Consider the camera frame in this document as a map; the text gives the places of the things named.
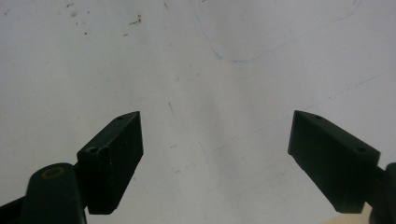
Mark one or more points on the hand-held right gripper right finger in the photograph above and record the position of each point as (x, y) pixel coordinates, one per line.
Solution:
(333, 161)

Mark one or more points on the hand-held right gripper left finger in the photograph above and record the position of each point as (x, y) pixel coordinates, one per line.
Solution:
(110, 165)

